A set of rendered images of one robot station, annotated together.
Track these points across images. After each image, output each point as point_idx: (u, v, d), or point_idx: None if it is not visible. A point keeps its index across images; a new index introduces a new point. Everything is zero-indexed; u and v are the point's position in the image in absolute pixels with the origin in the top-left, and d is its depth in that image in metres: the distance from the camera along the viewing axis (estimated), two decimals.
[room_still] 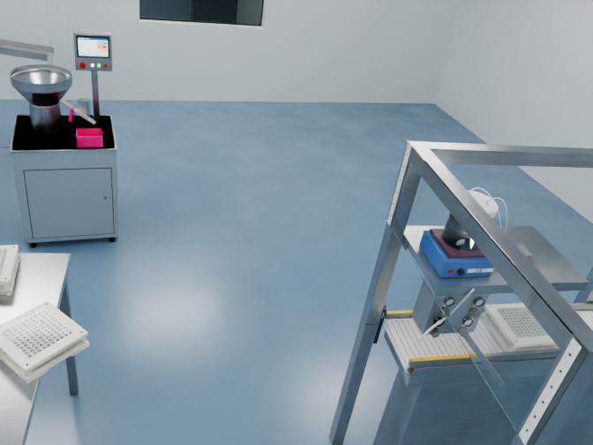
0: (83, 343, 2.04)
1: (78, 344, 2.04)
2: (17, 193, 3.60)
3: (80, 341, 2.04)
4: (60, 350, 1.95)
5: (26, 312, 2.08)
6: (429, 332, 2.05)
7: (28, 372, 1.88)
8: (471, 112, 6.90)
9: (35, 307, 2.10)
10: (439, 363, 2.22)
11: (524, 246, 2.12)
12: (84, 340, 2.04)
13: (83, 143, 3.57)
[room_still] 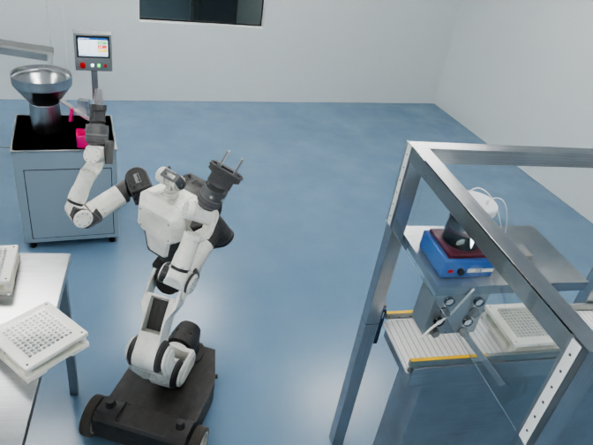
0: (83, 343, 2.04)
1: (78, 344, 2.04)
2: (17, 193, 3.60)
3: (80, 341, 2.04)
4: (60, 350, 1.95)
5: (26, 312, 2.08)
6: (429, 332, 2.05)
7: (28, 372, 1.88)
8: (471, 112, 6.90)
9: (35, 307, 2.10)
10: (439, 363, 2.22)
11: (524, 246, 2.12)
12: (84, 340, 2.04)
13: (83, 143, 3.57)
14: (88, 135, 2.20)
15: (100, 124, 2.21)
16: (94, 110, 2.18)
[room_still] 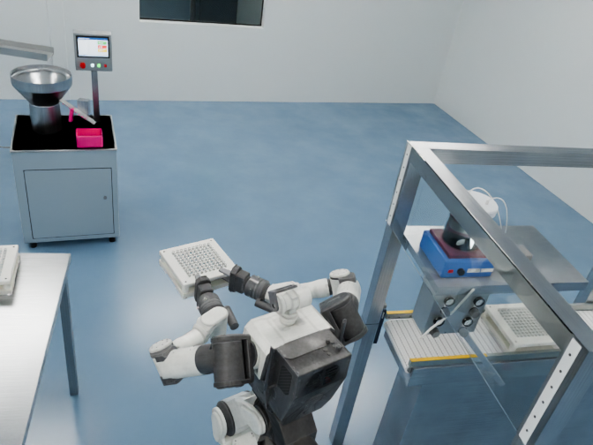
0: (182, 290, 2.19)
1: (182, 288, 2.20)
2: (17, 193, 3.60)
3: (183, 286, 2.19)
4: (171, 269, 2.23)
5: (228, 258, 2.33)
6: (429, 332, 2.05)
7: None
8: (471, 112, 6.90)
9: (232, 262, 2.31)
10: (439, 363, 2.22)
11: (524, 246, 2.12)
12: (182, 288, 2.18)
13: (83, 143, 3.57)
14: None
15: None
16: None
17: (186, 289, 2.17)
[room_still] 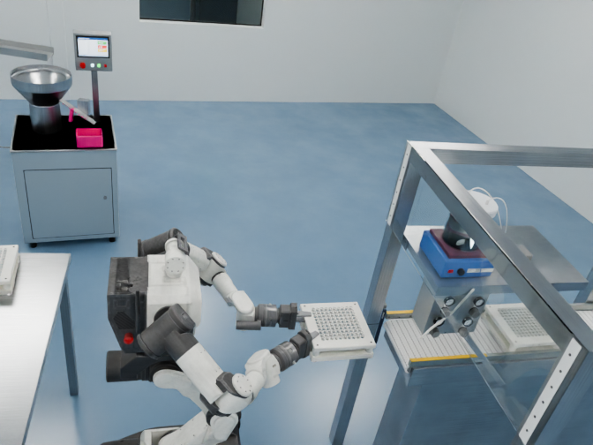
0: None
1: None
2: (17, 193, 3.60)
3: None
4: (326, 303, 2.28)
5: (336, 346, 2.08)
6: (429, 332, 2.05)
7: None
8: (471, 112, 6.90)
9: (327, 346, 2.07)
10: (439, 363, 2.22)
11: (524, 246, 2.12)
12: None
13: (83, 143, 3.57)
14: (288, 367, 1.99)
15: None
16: (302, 356, 2.08)
17: (300, 311, 2.25)
